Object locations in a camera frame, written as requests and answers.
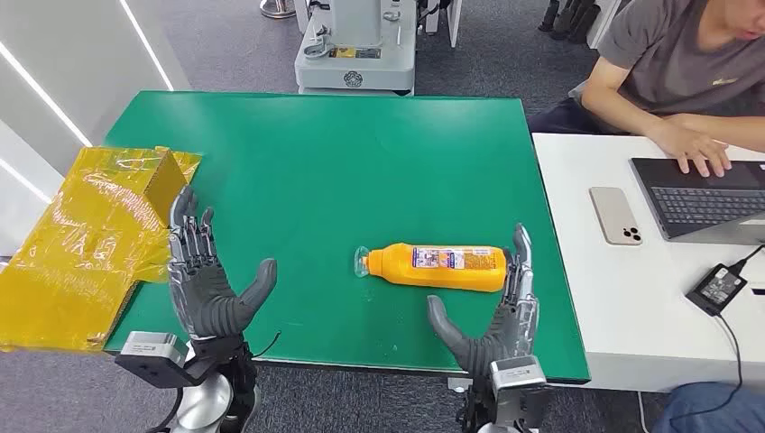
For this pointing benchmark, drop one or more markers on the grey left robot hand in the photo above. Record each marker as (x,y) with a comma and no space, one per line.
(203,299)

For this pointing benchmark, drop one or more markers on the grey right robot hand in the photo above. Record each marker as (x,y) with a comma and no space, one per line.
(496,334)

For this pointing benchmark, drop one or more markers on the orange bottle with clear cap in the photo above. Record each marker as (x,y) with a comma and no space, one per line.
(394,266)

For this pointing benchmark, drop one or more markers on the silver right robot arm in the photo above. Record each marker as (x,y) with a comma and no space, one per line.
(478,406)

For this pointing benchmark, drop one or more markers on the grey robot base machine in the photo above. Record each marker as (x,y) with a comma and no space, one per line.
(358,66)

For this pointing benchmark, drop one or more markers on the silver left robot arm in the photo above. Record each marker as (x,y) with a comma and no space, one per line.
(203,406)

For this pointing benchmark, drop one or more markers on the white desk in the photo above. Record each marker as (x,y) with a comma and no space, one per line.
(597,299)

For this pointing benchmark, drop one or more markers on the yellow tape-wrapped cardboard box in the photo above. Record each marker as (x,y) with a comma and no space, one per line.
(78,239)

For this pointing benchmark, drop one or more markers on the beige smartphone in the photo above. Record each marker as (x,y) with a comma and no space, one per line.
(612,212)

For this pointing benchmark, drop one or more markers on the green table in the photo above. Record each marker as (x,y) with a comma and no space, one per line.
(329,179)

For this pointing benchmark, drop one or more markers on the black power adapter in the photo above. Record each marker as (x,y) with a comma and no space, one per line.
(716,290)

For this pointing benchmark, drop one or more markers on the person's leg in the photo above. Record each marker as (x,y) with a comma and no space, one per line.
(711,412)

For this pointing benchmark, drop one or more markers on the dark grey laptop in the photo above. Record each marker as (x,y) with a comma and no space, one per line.
(699,206)

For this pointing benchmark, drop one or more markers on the person's hand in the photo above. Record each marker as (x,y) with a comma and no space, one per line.
(687,143)

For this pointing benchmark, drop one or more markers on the round metal stand base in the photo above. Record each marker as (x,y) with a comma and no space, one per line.
(278,9)

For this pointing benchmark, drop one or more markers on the person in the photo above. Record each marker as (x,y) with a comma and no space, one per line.
(669,66)

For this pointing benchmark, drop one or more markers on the black chair base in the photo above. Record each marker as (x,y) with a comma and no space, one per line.
(568,21)

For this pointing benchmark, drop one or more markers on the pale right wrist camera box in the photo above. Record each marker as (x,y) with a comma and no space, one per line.
(517,382)

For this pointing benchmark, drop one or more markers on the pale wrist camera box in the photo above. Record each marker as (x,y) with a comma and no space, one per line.
(149,352)
(517,382)

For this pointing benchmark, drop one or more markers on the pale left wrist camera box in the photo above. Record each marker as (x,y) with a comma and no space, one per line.
(149,352)

